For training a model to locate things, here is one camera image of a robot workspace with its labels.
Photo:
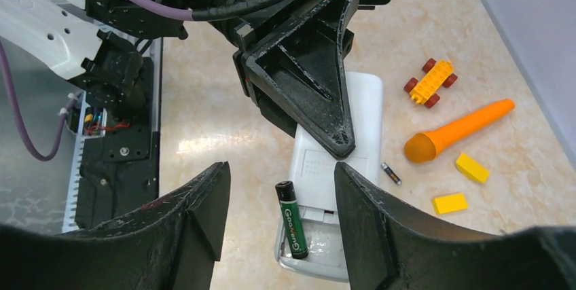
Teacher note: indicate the yellow block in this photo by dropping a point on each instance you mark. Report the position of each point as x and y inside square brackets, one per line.
[470, 168]
[450, 203]

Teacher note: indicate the yellow toy car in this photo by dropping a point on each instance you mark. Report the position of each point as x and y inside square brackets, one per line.
[437, 74]

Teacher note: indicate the green battery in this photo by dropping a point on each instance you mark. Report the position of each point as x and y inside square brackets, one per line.
[292, 222]

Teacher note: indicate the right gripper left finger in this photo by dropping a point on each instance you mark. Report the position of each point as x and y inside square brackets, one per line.
[172, 242]

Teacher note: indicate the yellow block upper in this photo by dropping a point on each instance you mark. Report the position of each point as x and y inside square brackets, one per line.
[470, 168]

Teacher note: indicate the orange toy microphone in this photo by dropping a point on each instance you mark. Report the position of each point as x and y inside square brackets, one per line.
[426, 146]

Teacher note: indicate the battery near microphone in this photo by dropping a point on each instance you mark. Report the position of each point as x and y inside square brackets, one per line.
[390, 173]

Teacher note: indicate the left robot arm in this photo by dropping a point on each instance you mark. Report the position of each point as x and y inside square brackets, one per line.
[90, 44]

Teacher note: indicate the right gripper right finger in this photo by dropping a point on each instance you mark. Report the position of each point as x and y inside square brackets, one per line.
[389, 244]

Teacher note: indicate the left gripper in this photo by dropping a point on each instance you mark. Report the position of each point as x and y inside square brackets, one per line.
[294, 55]

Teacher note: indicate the yellow block lower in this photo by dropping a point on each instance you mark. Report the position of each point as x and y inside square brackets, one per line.
[450, 203]

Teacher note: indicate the white remote with dark screen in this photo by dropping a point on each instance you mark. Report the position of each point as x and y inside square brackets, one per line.
[312, 173]

